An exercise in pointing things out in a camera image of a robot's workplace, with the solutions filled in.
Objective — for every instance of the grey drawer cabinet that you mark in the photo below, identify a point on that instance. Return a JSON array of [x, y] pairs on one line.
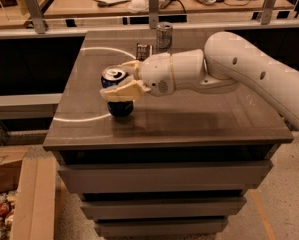
[[179, 164]]

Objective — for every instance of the metal bracket middle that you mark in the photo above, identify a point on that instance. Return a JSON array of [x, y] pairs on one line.
[[153, 13]]

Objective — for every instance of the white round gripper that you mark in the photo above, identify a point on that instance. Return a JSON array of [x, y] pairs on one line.
[[154, 72]]

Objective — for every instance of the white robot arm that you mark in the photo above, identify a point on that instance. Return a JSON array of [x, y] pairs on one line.
[[225, 61]]

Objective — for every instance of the blue pepsi can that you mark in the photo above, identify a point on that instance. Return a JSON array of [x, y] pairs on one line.
[[113, 80]]

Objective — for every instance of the metal bracket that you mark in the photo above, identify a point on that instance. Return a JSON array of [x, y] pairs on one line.
[[266, 13], [36, 16], [153, 13]]

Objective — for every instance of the tall silver drink can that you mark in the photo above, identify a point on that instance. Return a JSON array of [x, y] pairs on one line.
[[164, 34]]

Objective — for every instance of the white face mask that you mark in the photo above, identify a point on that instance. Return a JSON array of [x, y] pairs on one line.
[[136, 6]]

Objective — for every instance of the cardboard box with items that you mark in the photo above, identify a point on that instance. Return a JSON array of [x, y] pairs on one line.
[[31, 171]]

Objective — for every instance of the metal bracket left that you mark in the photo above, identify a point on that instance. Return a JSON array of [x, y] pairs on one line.
[[36, 16]]

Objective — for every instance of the metal bracket right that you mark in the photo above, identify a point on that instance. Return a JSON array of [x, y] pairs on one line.
[[266, 13]]

